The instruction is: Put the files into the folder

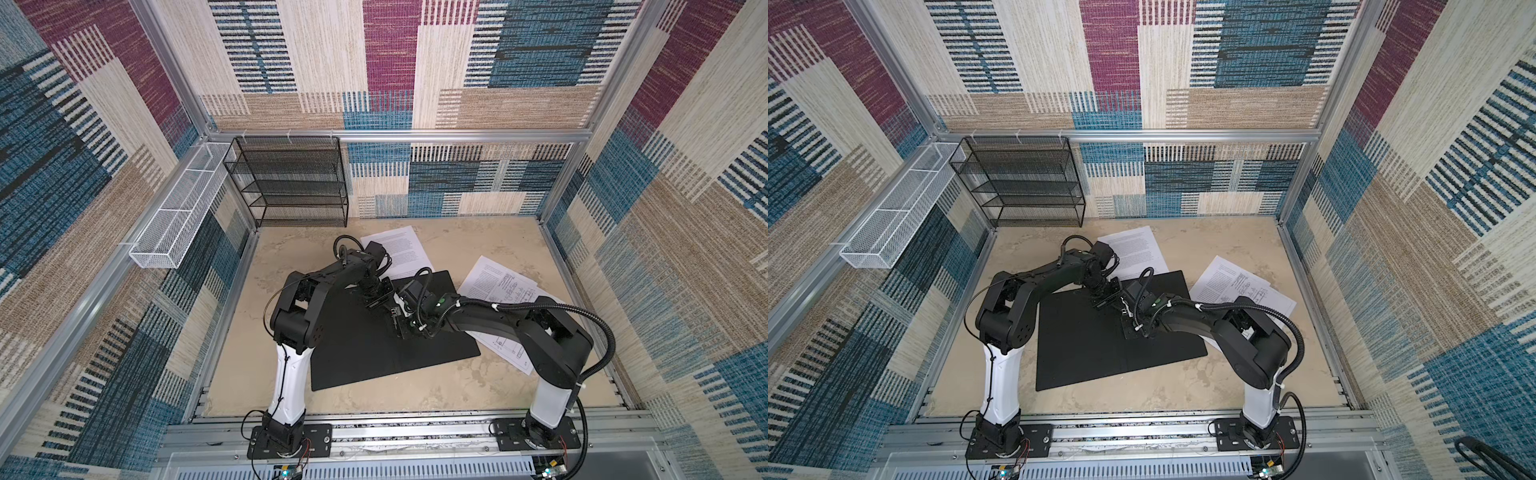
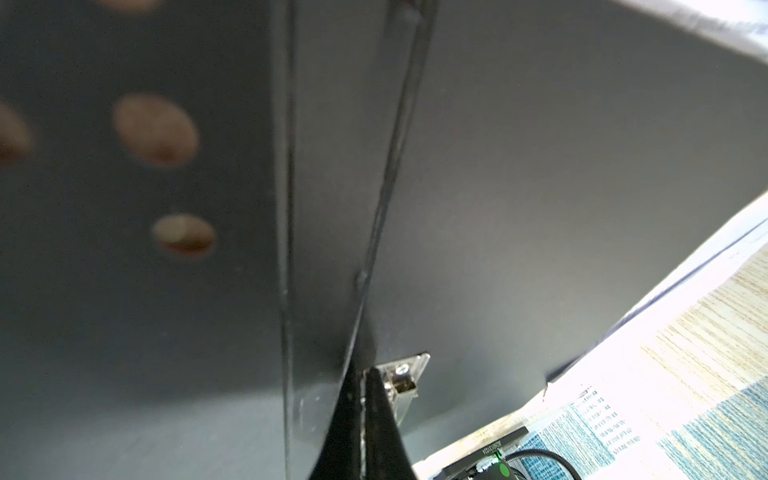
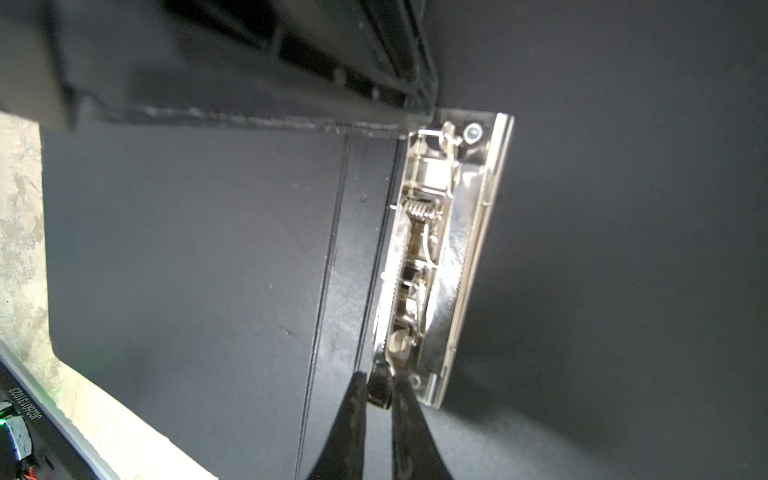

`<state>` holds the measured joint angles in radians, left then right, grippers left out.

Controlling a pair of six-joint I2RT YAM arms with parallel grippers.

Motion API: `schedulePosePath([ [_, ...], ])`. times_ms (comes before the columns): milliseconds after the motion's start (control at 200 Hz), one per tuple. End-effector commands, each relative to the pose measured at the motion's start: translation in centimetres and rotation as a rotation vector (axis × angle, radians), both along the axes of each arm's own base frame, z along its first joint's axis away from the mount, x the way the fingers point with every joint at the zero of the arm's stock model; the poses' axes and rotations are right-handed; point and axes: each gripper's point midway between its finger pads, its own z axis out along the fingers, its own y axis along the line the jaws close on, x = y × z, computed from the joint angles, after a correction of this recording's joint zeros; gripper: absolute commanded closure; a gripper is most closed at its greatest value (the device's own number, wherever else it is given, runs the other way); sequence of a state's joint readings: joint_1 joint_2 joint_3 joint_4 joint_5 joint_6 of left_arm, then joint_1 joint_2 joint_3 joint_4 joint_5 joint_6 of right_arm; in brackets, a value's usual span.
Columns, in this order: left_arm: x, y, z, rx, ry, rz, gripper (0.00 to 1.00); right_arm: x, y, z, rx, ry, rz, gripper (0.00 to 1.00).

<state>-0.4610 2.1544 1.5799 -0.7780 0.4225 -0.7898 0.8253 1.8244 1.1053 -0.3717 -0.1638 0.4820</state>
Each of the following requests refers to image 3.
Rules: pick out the aluminium front rail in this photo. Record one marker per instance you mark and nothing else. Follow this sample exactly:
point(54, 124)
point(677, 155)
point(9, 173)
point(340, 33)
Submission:
point(37, 440)

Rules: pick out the red folder black inside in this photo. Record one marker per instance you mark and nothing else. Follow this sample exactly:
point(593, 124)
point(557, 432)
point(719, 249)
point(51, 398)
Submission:
point(216, 281)

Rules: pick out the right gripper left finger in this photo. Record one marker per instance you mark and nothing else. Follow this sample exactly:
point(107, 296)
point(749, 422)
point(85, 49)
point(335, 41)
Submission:
point(342, 456)

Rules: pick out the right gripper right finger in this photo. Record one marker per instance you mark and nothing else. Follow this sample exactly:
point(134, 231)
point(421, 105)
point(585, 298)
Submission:
point(414, 452)

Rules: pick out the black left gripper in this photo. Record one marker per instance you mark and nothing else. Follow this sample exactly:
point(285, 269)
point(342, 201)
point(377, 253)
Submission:
point(318, 65)

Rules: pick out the metal folder clip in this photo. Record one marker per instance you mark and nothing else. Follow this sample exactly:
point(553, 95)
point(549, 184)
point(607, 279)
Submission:
point(440, 215)

